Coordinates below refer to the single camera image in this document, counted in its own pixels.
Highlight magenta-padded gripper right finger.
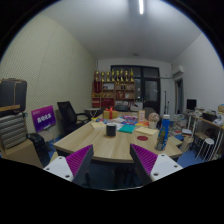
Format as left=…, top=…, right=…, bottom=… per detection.
left=129, top=143, right=184, bottom=186

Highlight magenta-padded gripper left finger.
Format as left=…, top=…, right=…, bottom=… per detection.
left=43, top=143, right=95, bottom=186

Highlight blue drink bottle white cap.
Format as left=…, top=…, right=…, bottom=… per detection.
left=155, top=114, right=171, bottom=152

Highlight teal book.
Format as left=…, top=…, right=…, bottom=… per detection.
left=118, top=124, right=136, bottom=134

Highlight blue printed book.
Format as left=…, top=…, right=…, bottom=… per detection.
left=120, top=119, right=138, bottom=126

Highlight cream notebook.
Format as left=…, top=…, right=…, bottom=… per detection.
left=90, top=121, right=107, bottom=130

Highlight black mesh chair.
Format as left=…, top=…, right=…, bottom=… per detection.
left=26, top=132, right=52, bottom=168

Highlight pink flowers in white pot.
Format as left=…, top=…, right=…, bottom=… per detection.
left=147, top=112, right=160, bottom=130

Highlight small upright wooden card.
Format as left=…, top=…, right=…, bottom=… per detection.
left=137, top=109, right=146, bottom=122

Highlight pink wrapped packet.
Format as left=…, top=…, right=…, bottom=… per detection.
left=122, top=115, right=138, bottom=122

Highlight black cup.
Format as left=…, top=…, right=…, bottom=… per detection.
left=105, top=122, right=118, bottom=138

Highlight black office chair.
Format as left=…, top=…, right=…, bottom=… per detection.
left=56, top=100, right=90, bottom=136

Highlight pile of books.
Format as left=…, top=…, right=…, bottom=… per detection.
left=170, top=114, right=193, bottom=138

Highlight white booklet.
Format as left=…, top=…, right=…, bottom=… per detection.
left=109, top=117, right=125, bottom=125

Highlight purple sign board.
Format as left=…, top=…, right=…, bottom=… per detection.
left=30, top=105, right=57, bottom=133

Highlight yellow gift box red ribbon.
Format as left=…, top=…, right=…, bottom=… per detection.
left=102, top=107, right=119, bottom=120

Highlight black tripod stand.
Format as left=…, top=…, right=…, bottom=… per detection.
left=162, top=90, right=170, bottom=116

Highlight brown wooden stool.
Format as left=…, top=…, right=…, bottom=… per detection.
left=192, top=131, right=210, bottom=155

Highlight white round stool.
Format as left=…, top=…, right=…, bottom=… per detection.
left=195, top=137, right=215, bottom=160

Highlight black framed glass door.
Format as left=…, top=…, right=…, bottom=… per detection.
left=110, top=65, right=162, bottom=116

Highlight wooden shelf unit with trophies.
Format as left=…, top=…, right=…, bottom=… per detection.
left=91, top=68, right=136, bottom=109

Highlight black computer monitor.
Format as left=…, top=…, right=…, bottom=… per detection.
left=186, top=98, right=198, bottom=111

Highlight grey ribbed case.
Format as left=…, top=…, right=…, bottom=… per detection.
left=0, top=112, right=28, bottom=150

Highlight black box on desk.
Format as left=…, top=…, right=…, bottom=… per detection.
left=201, top=112, right=218, bottom=123

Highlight wooden side desk white legs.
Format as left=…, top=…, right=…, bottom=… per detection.
left=186, top=111, right=224, bottom=161

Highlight black suitcase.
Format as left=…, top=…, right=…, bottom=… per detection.
left=0, top=78, right=28, bottom=116

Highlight white air conditioner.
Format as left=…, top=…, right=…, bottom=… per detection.
left=171, top=65, right=185, bottom=78

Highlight ceiling light tube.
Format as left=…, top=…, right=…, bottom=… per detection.
left=138, top=0, right=145, bottom=15

